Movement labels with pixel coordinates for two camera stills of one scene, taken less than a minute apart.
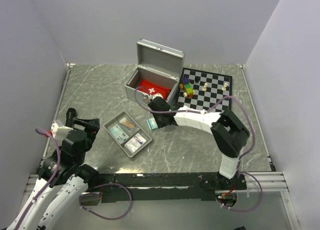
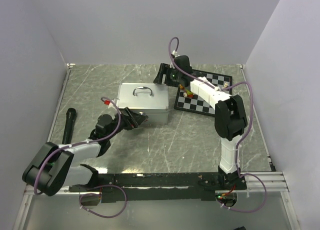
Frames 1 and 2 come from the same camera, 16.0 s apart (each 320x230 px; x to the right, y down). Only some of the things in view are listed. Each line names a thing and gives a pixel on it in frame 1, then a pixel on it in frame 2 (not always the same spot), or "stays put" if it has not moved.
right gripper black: x=160 y=124 -> x=164 y=69
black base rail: x=153 y=186 stays put
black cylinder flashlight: x=70 y=114 stays put
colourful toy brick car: x=186 y=85 stays put
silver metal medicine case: x=160 y=65 -> x=151 y=99
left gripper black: x=92 y=131 -> x=132 y=122
